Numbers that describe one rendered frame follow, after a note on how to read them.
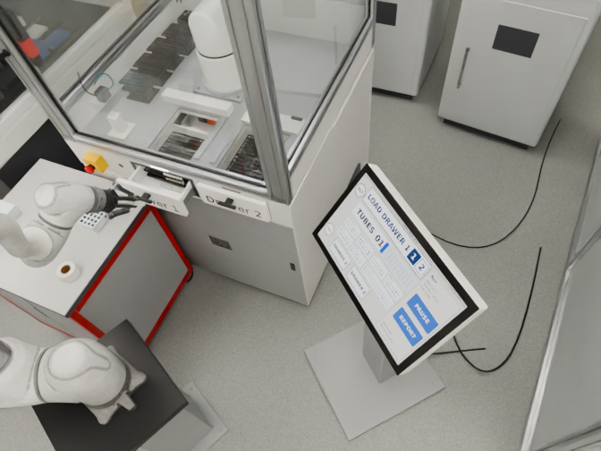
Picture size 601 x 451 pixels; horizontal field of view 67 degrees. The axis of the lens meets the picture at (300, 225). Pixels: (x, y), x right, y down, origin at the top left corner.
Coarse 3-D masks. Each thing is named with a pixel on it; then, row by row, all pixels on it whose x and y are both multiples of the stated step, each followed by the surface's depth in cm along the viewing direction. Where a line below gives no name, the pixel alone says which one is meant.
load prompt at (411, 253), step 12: (372, 192) 132; (372, 204) 132; (384, 204) 129; (384, 216) 129; (384, 228) 128; (396, 228) 125; (396, 240) 125; (408, 240) 122; (408, 252) 122; (420, 252) 119; (420, 264) 119; (420, 276) 119
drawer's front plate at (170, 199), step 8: (128, 184) 174; (136, 184) 173; (136, 192) 177; (152, 192) 171; (160, 192) 170; (152, 200) 177; (160, 200) 174; (168, 200) 171; (176, 200) 168; (168, 208) 177; (176, 208) 174; (184, 208) 173; (184, 216) 177
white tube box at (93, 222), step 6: (84, 216) 185; (90, 216) 185; (96, 216) 185; (102, 216) 183; (78, 222) 183; (84, 222) 183; (90, 222) 182; (96, 222) 184; (102, 222) 184; (90, 228) 181; (96, 228) 182
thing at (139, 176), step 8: (144, 168) 185; (136, 176) 182; (144, 176) 187; (144, 184) 185; (152, 184) 185; (168, 184) 184; (168, 192) 182; (176, 192) 181; (184, 192) 174; (192, 192) 178; (184, 200) 175
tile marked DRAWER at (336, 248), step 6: (336, 240) 142; (330, 246) 144; (336, 246) 142; (342, 246) 140; (336, 252) 142; (342, 252) 140; (336, 258) 142; (342, 258) 140; (348, 258) 138; (342, 264) 140; (348, 264) 138
